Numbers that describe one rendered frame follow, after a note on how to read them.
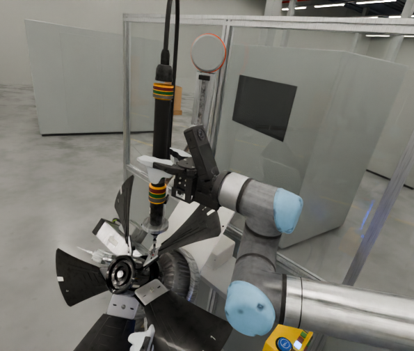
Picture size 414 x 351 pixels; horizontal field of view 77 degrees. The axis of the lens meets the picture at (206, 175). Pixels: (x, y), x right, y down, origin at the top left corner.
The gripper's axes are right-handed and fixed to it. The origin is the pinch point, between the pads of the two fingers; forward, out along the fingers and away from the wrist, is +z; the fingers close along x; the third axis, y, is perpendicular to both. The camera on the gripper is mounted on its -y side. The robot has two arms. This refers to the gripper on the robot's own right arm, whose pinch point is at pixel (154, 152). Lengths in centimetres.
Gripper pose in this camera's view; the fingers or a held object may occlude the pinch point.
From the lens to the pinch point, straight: 64.1
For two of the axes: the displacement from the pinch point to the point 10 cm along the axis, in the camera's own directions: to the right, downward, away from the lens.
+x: 5.3, -2.9, 8.0
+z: -8.4, -3.2, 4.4
